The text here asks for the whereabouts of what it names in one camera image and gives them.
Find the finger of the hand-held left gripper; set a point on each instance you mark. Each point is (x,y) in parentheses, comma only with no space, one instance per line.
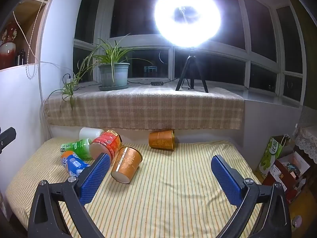
(8,133)

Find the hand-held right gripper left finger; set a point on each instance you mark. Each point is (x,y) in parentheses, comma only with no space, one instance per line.
(95,176)

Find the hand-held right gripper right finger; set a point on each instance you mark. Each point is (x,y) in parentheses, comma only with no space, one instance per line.
(226,181)

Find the orange paper cup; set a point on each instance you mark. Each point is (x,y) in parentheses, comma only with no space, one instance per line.
(126,164)
(161,140)

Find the red paper cup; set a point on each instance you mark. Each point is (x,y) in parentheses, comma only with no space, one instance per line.
(107,142)

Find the white plastic cup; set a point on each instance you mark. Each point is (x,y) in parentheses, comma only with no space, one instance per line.
(89,133)

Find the blue orange-capped bottle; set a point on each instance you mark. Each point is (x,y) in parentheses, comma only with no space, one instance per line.
(74,164)

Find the green plastic bottle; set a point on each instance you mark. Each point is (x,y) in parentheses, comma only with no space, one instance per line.
(78,148)

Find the green white paper bag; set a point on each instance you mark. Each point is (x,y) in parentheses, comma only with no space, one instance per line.
(272,156)

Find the red cardboard box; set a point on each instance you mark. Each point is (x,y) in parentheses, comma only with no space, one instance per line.
(284,176)

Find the yellow striped bed sheet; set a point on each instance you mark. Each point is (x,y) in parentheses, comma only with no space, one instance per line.
(168,191)

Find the dark glass bottle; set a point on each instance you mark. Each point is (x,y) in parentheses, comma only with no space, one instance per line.
(21,57)

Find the red ceramic vase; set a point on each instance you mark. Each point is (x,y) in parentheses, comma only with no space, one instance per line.
(7,52)

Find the plaid beige cloth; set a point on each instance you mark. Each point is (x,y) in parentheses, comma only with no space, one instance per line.
(148,106)

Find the grey-green plant saucer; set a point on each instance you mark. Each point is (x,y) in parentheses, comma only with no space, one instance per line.
(114,88)

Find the white lace cloth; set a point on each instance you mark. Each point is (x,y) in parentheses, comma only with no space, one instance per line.
(308,138)

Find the potted spider plant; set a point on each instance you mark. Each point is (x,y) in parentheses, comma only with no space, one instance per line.
(114,74)

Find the black power strip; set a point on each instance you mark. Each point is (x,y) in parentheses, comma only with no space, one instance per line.
(157,83)

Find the black tripod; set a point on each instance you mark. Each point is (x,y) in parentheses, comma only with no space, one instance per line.
(191,63)

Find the wooden shelf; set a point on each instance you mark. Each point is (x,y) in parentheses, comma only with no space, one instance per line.
(32,2)

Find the white wall charger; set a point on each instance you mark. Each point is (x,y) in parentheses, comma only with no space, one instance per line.
(70,78)

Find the white window frame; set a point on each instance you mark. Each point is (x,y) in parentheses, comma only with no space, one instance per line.
(246,42)

